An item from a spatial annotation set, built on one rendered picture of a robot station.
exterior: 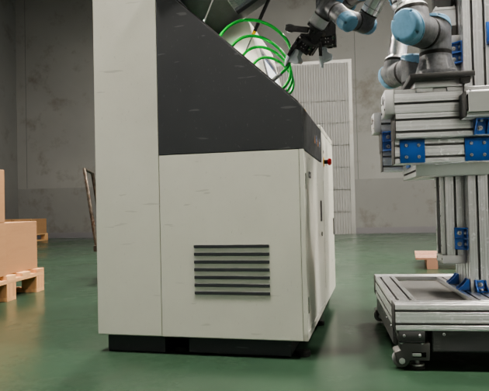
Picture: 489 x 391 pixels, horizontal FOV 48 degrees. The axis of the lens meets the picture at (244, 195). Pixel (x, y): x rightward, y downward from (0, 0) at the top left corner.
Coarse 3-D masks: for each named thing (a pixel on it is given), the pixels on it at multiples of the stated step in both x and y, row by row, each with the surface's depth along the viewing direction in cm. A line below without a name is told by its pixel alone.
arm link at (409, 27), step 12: (408, 0) 194; (420, 0) 193; (396, 12) 197; (408, 12) 190; (420, 12) 191; (396, 24) 194; (408, 24) 191; (420, 24) 189; (432, 24) 194; (396, 36) 195; (408, 36) 192; (420, 36) 192; (432, 36) 195
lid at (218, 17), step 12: (180, 0) 236; (192, 0) 241; (204, 0) 247; (216, 0) 253; (228, 0) 263; (240, 0) 269; (252, 0) 276; (264, 0) 279; (204, 12) 257; (216, 12) 263; (228, 12) 270; (240, 12) 278; (216, 24) 275; (228, 24) 282
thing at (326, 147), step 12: (240, 24) 284; (228, 36) 286; (240, 36) 284; (240, 48) 284; (252, 60) 282; (264, 72) 288; (276, 72) 345; (324, 144) 293; (324, 156) 291; (324, 168) 289; (324, 180) 287; (324, 192) 283; (324, 204) 281; (324, 216) 279; (324, 228) 277; (324, 240) 276; (324, 252) 276; (324, 264) 274; (324, 276) 272
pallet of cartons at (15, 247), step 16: (0, 176) 354; (0, 192) 353; (0, 208) 353; (0, 224) 352; (16, 224) 376; (32, 224) 398; (0, 240) 352; (16, 240) 376; (32, 240) 398; (0, 256) 351; (16, 256) 375; (32, 256) 397; (0, 272) 351; (16, 272) 375; (32, 272) 394; (0, 288) 354; (16, 288) 400; (32, 288) 394
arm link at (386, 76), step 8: (392, 0) 272; (392, 8) 272; (392, 40) 267; (392, 48) 266; (400, 48) 264; (392, 56) 263; (400, 56) 262; (384, 64) 267; (392, 64) 262; (384, 72) 265; (392, 72) 260; (384, 80) 266; (392, 80) 262
